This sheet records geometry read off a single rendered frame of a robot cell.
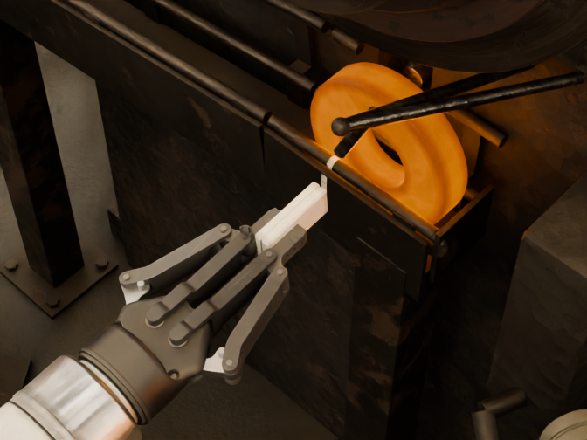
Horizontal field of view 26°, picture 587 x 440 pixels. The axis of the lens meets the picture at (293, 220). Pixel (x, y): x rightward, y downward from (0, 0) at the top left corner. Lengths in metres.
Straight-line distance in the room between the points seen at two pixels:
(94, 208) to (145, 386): 1.08
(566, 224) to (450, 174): 0.12
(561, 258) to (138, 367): 0.32
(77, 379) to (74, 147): 1.19
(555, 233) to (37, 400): 0.40
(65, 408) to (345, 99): 0.35
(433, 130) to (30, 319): 1.00
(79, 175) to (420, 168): 1.08
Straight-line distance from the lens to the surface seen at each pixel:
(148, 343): 0.97
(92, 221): 1.99
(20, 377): 1.85
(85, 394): 0.93
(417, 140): 1.03
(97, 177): 2.05
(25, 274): 1.94
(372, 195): 1.09
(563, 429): 1.01
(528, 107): 1.05
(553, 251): 0.97
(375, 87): 1.04
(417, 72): 1.14
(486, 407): 1.11
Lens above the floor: 1.57
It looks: 53 degrees down
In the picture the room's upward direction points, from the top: straight up
